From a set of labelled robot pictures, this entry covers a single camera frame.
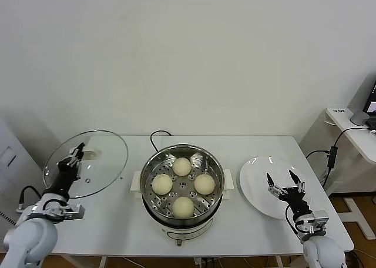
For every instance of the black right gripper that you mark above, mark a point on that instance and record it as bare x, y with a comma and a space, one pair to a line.
295, 199

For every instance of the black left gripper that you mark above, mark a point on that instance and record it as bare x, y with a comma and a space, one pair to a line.
66, 178

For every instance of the glass pot lid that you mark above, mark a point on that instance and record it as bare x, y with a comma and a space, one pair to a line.
111, 156

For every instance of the white steamed baozi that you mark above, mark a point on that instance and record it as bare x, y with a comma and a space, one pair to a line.
181, 166
182, 207
204, 184
162, 184

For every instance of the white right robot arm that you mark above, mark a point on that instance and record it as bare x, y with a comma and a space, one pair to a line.
323, 253

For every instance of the steel steamer basket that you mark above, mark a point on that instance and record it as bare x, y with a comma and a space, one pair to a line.
155, 204

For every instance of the white round plate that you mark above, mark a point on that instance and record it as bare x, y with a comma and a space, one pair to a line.
255, 185

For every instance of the white cabinet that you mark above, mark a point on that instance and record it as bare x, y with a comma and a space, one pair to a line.
11, 168

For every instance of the white table leg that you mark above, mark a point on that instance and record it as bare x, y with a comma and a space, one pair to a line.
279, 262
102, 262

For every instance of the white side desk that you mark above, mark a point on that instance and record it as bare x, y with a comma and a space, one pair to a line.
352, 138

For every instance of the small printed desk label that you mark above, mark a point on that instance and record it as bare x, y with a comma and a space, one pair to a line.
339, 111

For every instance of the grey round speaker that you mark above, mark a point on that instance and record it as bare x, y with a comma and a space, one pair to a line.
359, 118

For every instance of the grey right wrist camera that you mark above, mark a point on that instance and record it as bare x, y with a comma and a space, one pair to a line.
320, 219

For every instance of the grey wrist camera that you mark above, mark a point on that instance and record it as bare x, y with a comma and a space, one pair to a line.
75, 212
320, 219

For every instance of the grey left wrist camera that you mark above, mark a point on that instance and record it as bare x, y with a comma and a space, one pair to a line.
75, 212

